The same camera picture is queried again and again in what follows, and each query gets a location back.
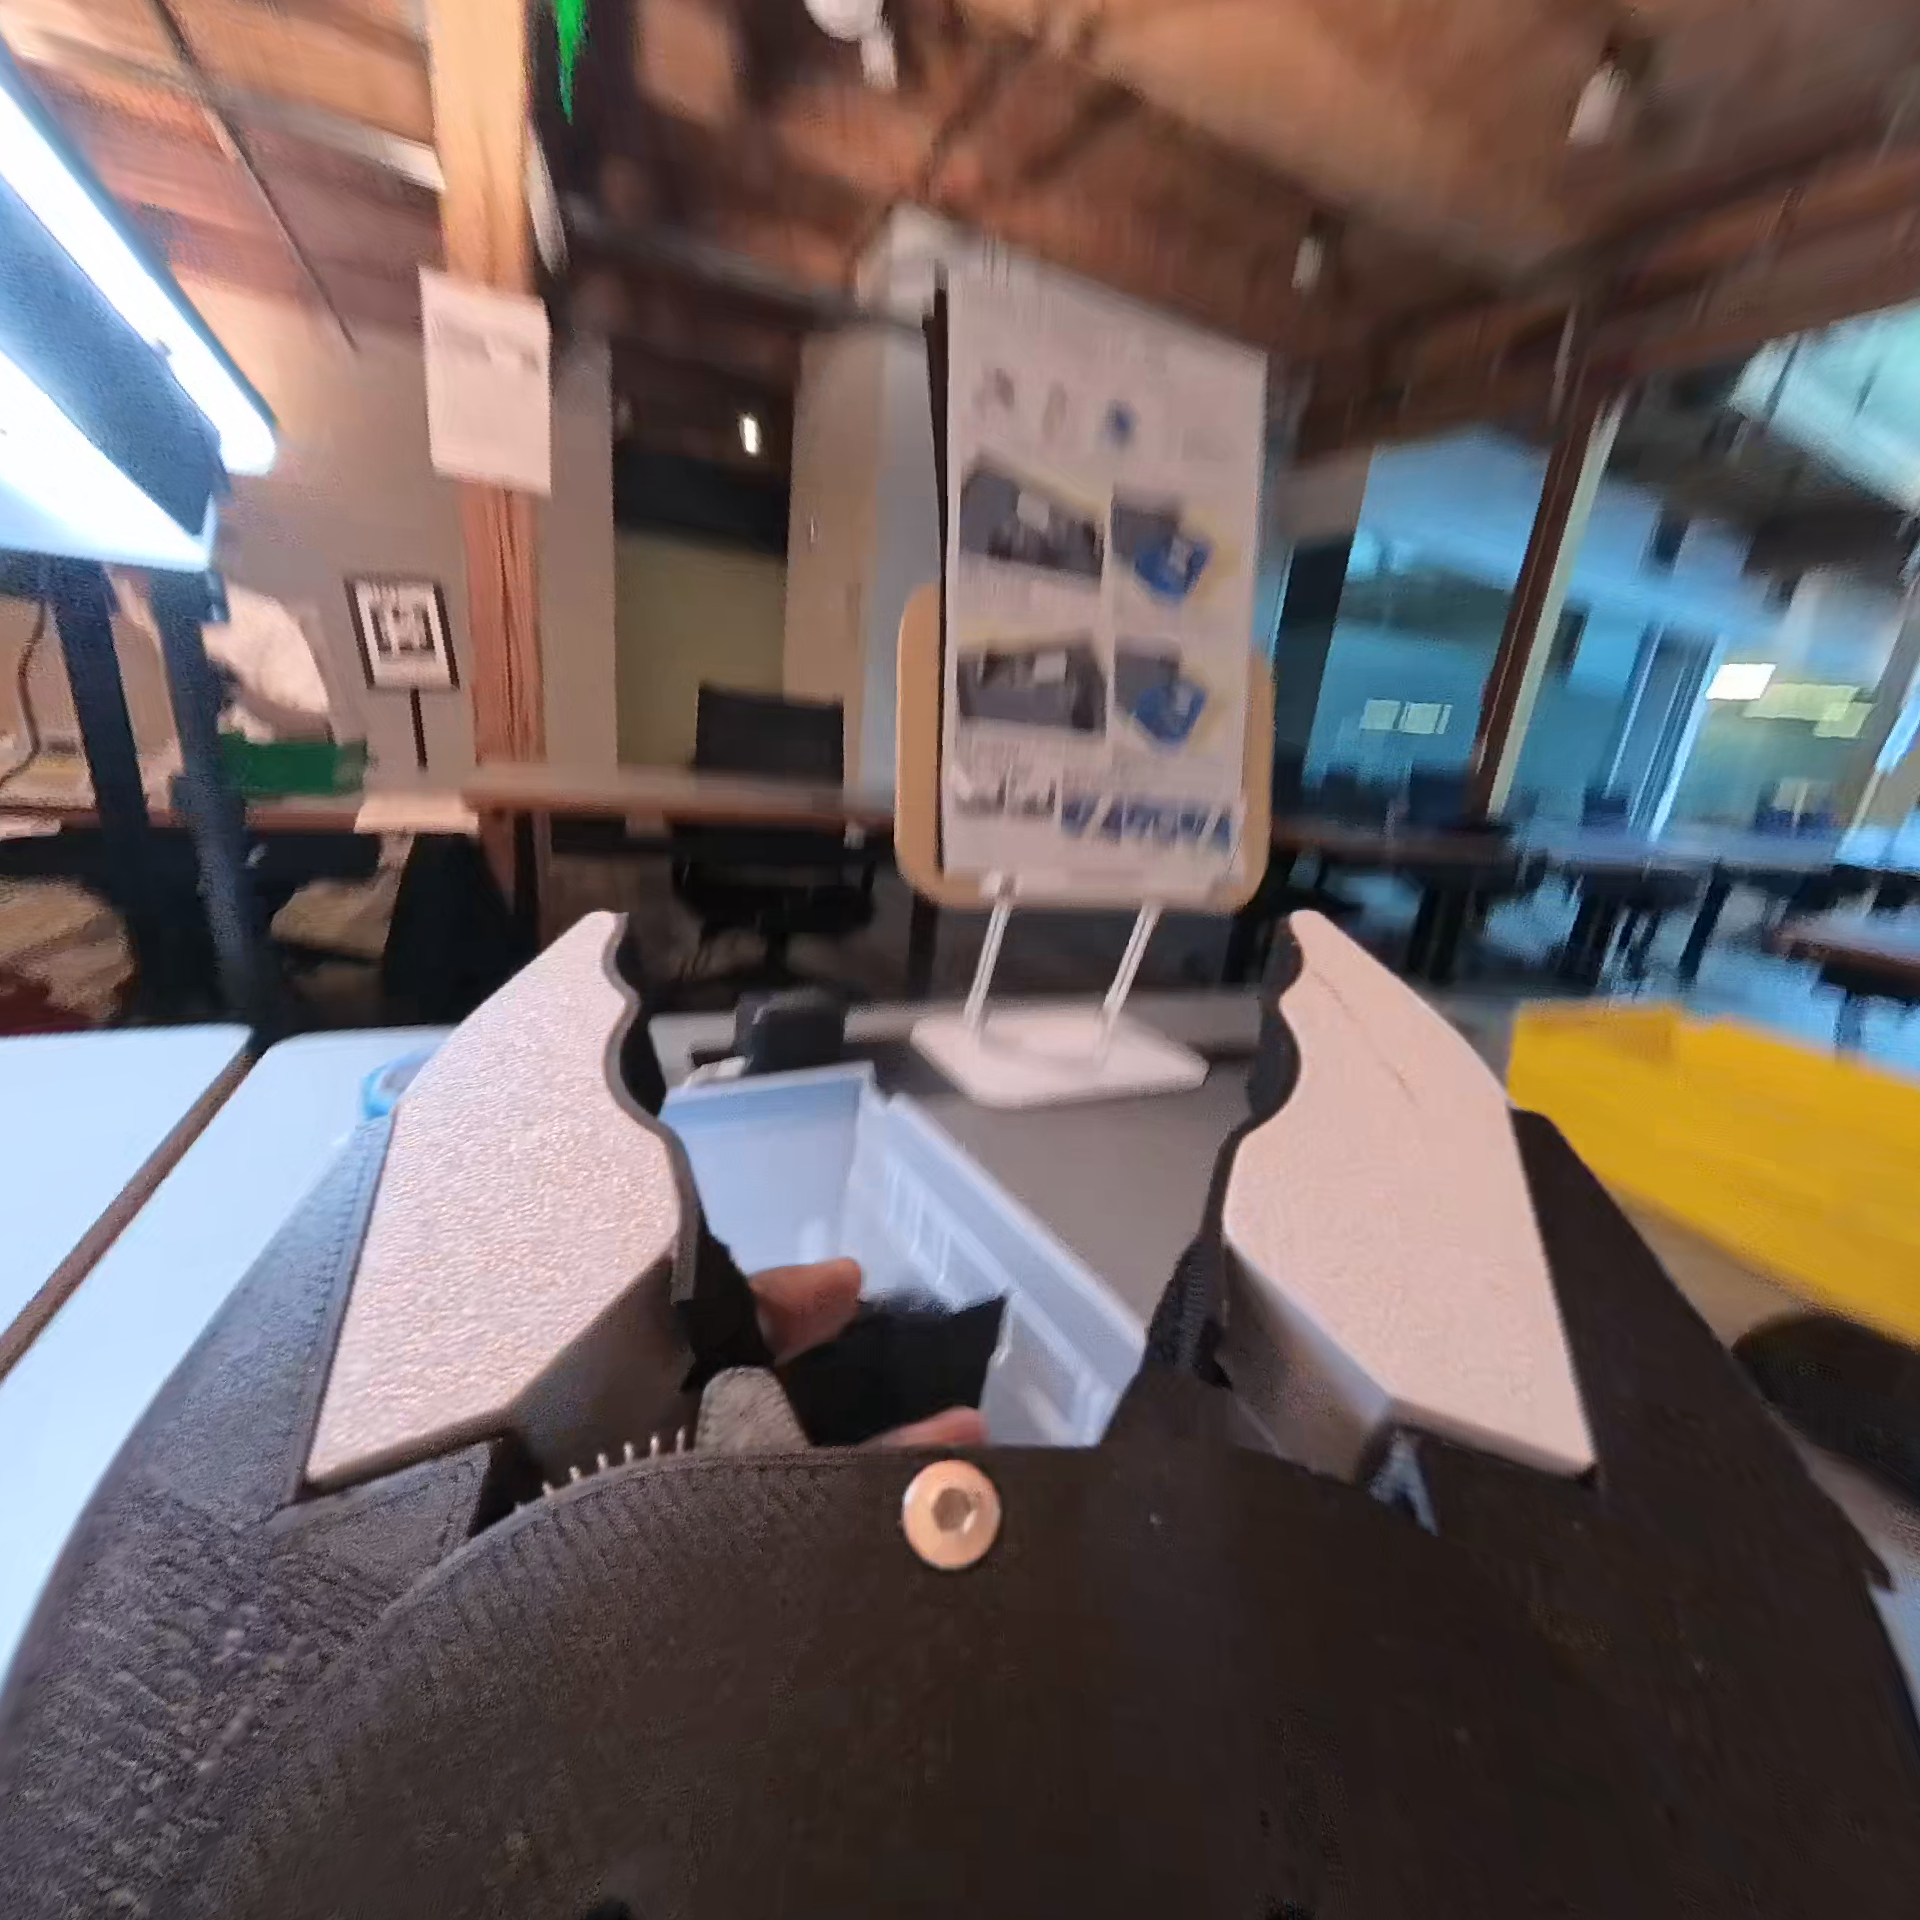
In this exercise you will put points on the white clear-legged display stand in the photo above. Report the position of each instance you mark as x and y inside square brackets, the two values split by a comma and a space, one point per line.
[1050, 1058]

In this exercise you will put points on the printed instruction sheet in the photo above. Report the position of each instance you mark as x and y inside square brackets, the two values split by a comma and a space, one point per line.
[1104, 569]

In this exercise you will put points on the black mesh cushion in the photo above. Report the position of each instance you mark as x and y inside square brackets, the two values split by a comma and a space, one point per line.
[1848, 1395]

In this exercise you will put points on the brown wooden table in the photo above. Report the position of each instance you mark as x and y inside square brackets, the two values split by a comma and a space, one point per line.
[602, 789]

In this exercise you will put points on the white paper notice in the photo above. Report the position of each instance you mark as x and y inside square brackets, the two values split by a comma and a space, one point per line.
[489, 375]

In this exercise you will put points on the framed tag sign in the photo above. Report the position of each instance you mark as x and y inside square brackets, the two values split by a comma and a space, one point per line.
[404, 632]

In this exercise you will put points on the green plastic bin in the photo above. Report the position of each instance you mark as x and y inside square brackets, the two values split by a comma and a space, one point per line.
[302, 766]

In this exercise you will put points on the white led light panel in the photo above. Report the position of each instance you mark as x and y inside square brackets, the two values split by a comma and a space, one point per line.
[151, 325]

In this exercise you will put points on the small black device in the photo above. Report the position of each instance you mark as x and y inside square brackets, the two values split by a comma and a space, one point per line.
[789, 1028]

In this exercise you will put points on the yellow plastic bin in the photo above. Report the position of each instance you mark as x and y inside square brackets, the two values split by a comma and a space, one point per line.
[1726, 1140]

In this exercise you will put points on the person's left hand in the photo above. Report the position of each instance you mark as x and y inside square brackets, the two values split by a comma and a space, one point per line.
[812, 1303]

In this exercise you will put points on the black office chair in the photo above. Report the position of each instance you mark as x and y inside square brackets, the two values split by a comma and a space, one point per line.
[764, 735]

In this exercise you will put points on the pale wooden display board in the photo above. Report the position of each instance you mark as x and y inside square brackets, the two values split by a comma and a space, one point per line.
[918, 722]

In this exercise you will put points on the white plastic bin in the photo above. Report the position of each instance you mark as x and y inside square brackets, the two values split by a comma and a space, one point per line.
[932, 1200]

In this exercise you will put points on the wooden support pillar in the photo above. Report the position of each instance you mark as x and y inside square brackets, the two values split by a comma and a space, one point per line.
[480, 150]

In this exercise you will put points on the dark wooden table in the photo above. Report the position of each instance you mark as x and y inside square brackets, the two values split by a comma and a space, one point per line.
[1427, 845]

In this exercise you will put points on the black light stand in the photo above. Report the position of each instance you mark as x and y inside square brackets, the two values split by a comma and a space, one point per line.
[197, 749]

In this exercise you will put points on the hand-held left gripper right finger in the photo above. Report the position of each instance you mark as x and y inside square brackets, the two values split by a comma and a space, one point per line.
[1396, 1200]

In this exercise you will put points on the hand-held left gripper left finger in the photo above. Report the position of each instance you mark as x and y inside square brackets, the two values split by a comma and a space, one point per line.
[511, 1200]

